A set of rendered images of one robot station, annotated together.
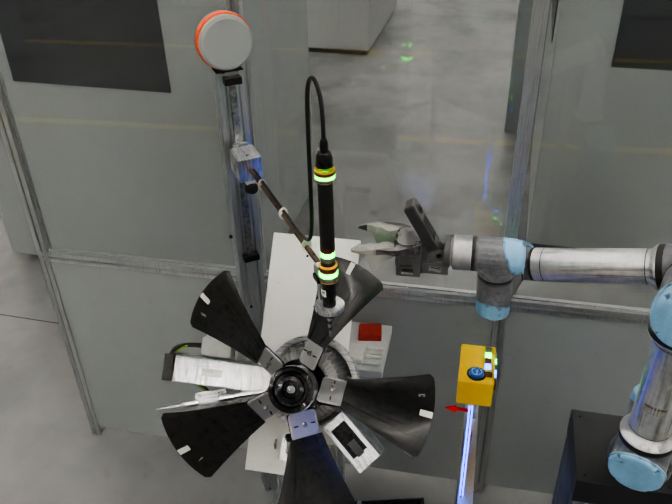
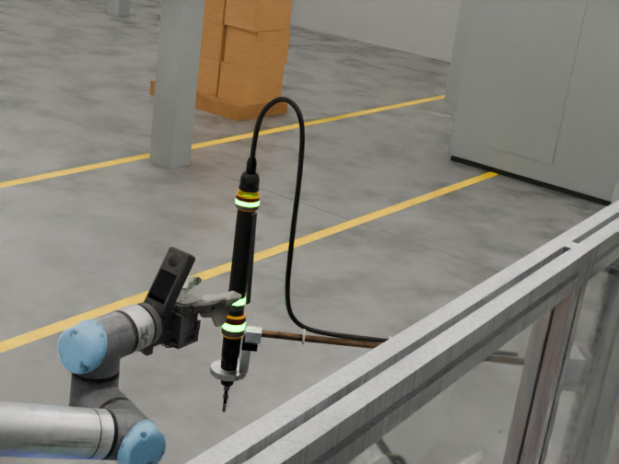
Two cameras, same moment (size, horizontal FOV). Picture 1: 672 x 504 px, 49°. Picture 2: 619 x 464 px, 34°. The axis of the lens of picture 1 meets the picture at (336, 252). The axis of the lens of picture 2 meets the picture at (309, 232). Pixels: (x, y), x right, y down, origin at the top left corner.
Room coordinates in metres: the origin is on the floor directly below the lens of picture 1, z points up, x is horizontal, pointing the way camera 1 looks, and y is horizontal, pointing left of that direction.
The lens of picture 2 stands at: (2.02, -1.60, 2.38)
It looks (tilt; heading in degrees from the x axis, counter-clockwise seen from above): 19 degrees down; 109
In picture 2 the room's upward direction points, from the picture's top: 8 degrees clockwise
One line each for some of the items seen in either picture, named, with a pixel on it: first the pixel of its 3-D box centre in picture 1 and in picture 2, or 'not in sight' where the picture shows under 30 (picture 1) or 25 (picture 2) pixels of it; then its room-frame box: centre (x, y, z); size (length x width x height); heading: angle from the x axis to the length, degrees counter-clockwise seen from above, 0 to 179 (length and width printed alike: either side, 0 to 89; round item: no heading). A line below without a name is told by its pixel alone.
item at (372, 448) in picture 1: (354, 438); not in sight; (1.37, -0.04, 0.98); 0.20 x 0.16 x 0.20; 167
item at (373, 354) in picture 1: (360, 353); not in sight; (1.84, -0.07, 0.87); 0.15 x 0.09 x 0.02; 78
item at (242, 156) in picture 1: (245, 162); not in sight; (1.93, 0.26, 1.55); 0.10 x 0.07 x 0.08; 22
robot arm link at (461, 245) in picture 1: (460, 251); (133, 329); (1.29, -0.27, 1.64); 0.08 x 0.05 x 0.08; 167
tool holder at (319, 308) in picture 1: (327, 289); (236, 350); (1.36, 0.02, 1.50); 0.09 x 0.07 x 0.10; 22
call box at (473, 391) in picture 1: (475, 376); not in sight; (1.56, -0.40, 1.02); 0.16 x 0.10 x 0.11; 167
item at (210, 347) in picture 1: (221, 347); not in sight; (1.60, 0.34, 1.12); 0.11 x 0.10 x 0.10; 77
